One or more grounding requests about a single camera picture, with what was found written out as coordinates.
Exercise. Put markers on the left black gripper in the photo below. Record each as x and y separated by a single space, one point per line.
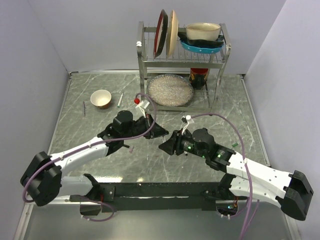
157 131

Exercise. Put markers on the beige plate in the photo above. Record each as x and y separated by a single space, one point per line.
172 34

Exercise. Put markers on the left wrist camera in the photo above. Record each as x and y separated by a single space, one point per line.
141 106

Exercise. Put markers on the red black plate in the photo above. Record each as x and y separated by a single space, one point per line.
160 34

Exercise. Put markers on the cream ceramic bowl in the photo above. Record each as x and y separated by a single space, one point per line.
203 31

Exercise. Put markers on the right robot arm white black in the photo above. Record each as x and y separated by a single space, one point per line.
291 192

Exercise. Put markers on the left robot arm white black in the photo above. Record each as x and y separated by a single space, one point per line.
46 177

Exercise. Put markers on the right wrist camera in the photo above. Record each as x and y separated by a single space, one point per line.
187 119

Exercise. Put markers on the small cream bowl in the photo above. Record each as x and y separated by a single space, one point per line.
101 98

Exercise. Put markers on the red black mug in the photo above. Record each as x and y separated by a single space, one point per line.
198 77

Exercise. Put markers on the purple thin pen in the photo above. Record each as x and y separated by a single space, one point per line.
84 108

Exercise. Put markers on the speckled grey plate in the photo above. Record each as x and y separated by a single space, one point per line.
170 90

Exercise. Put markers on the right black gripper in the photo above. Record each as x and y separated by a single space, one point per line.
175 141

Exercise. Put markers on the green tipped white pen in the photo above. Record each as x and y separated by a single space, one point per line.
120 100

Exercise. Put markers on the black dish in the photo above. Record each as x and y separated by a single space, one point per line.
200 43

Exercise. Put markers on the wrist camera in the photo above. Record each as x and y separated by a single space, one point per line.
141 106
187 119

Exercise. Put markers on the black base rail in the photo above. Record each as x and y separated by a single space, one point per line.
135 196

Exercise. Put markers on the steel dish rack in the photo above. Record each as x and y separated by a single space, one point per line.
180 63

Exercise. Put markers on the blue dotted dish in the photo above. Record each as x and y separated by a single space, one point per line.
201 50

